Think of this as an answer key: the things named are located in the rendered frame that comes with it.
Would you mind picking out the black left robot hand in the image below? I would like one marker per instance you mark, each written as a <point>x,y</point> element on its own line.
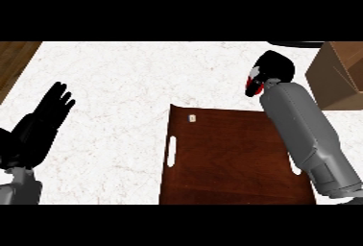
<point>40,125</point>

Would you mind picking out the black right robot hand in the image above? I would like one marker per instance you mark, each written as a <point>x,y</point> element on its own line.
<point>275,65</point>

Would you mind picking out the red can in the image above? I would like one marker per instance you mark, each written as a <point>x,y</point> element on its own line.
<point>253,81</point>

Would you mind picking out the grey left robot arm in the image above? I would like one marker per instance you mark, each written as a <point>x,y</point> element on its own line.
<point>18,189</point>

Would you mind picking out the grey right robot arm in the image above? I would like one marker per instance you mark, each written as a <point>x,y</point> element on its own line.
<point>309,137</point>

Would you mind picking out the brown cardboard box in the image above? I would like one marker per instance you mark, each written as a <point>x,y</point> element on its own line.
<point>338,75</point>

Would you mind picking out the dark brown wooden tray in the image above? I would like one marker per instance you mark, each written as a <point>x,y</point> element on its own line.
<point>232,160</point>

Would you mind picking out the black round object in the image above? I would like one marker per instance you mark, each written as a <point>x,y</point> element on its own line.
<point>295,44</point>

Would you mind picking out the brown wooden cabinet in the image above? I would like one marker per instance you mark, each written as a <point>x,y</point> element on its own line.
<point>14,65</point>

